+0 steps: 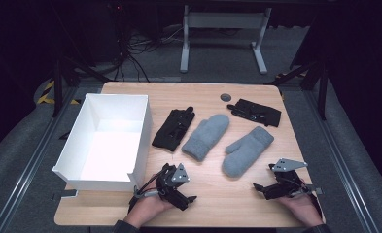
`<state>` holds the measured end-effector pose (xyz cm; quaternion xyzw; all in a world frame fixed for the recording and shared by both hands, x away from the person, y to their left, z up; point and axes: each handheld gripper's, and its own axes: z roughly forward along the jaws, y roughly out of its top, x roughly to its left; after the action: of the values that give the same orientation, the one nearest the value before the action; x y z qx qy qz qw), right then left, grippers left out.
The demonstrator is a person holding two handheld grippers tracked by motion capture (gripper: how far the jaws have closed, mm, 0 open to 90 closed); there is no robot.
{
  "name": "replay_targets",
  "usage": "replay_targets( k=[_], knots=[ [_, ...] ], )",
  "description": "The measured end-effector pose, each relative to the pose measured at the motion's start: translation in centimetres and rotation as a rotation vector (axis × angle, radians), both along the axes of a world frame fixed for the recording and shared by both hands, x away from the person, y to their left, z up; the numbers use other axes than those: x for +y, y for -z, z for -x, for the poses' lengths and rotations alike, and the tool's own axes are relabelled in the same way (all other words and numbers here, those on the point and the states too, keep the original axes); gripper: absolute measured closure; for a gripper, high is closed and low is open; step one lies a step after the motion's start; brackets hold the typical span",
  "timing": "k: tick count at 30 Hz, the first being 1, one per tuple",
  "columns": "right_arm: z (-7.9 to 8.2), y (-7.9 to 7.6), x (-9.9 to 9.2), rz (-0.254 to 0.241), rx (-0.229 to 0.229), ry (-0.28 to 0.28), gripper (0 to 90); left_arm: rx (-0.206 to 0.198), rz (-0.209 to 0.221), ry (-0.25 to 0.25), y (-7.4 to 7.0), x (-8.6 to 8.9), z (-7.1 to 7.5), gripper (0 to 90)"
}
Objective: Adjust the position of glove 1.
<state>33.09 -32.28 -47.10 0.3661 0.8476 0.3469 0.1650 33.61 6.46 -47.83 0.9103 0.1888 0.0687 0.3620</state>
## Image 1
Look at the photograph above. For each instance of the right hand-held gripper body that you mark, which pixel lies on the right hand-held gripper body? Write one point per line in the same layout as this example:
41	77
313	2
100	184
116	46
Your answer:
284	187

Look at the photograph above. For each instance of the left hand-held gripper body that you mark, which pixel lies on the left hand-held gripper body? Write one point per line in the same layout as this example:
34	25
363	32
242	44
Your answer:
170	187

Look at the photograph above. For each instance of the grey wool mitten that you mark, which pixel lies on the grey wool mitten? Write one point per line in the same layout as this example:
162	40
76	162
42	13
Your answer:
204	136
243	153

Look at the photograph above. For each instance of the person's right hand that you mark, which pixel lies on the person's right hand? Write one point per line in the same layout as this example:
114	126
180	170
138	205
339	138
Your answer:
303	210

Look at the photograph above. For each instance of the person's left hand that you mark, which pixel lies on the person's left hand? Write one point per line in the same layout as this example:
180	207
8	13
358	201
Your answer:
145	210

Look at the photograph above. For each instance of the grey tape strip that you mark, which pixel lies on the grey tape strip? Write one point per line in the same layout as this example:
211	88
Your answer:
63	194
316	190

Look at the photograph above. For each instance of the black glove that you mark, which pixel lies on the black glove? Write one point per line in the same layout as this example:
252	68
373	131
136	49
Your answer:
260	111
172	131

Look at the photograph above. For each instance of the white open box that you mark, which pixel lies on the white open box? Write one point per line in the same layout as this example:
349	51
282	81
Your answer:
109	152

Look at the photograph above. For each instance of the grey round table grommet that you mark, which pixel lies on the grey round table grommet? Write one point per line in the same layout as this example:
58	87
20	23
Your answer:
225	97

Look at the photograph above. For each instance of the black metal stand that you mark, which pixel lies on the black metal stand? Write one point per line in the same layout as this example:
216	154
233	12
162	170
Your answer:
58	87
323	90

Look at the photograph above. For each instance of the yellow black striped floor tape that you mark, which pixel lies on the yellow black striped floor tape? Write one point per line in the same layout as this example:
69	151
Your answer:
47	93

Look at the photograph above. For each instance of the aluminium floor rail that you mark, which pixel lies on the aluminium floor rail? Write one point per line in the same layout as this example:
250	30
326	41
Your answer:
33	161
340	161

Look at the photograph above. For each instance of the white metal desk frame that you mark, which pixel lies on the white metal desk frame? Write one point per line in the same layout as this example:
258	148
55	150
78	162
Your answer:
224	20

